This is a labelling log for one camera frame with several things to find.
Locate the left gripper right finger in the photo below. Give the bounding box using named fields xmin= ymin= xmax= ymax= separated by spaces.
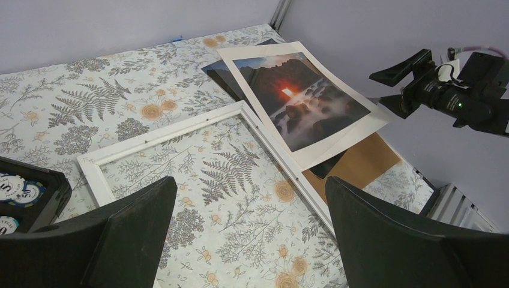
xmin=325 ymin=176 xmax=508 ymax=287

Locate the floral tablecloth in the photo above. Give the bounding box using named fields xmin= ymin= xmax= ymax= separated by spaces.
xmin=0 ymin=23 xmax=435 ymax=288

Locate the black poker chip case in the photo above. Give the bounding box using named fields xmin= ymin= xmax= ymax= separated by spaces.
xmin=1 ymin=157 xmax=72 ymax=235

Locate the blue fifty poker chip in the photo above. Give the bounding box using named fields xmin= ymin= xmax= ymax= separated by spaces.
xmin=8 ymin=181 xmax=46 ymax=208

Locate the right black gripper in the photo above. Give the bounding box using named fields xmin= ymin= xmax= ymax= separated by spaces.
xmin=369 ymin=49 xmax=448 ymax=119

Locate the white picture frame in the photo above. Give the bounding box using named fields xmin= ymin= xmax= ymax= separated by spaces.
xmin=77 ymin=101 xmax=335 ymax=235

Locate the brown cardboard backing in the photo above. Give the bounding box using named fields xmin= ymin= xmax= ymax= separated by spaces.
xmin=303 ymin=133 xmax=401 ymax=201

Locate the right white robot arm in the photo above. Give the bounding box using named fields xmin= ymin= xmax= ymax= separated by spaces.
xmin=369 ymin=49 xmax=508 ymax=137

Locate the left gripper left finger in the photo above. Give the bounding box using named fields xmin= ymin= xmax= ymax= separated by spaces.
xmin=1 ymin=176 xmax=177 ymax=287

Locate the white ten poker chip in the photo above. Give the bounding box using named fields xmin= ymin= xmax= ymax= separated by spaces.
xmin=0 ymin=216 xmax=19 ymax=235

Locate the white-bordered sunset photo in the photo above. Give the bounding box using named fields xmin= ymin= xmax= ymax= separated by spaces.
xmin=218 ymin=41 xmax=391 ymax=170

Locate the borderless landscape photo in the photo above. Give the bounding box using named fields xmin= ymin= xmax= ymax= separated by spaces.
xmin=202 ymin=60 xmax=245 ymax=101

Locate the white blue poker chip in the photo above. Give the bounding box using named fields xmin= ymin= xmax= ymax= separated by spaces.
xmin=1 ymin=174 xmax=26 ymax=202

